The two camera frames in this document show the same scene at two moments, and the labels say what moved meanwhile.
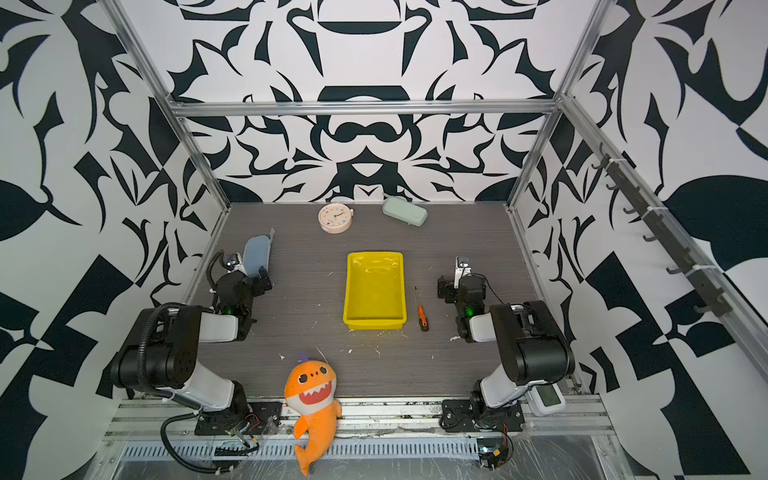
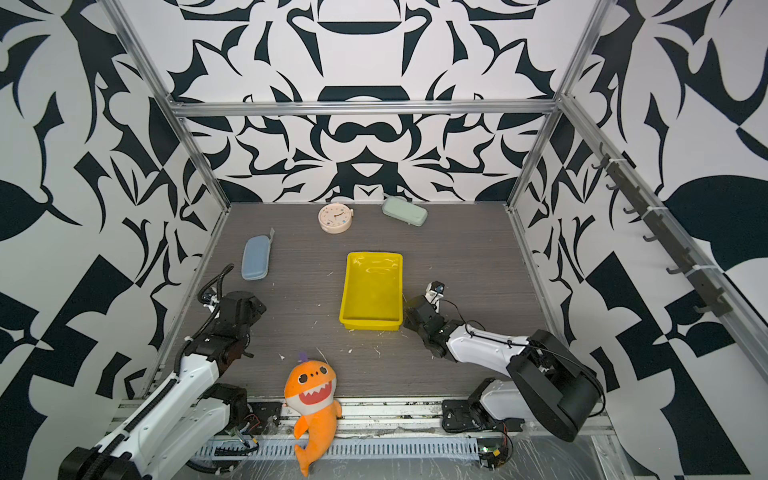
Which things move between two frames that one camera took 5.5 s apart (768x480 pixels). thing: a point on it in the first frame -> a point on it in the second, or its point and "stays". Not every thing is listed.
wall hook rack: [712, 292] stays
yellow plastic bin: [375, 291] stays
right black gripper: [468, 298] -> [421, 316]
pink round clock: [335, 218] stays
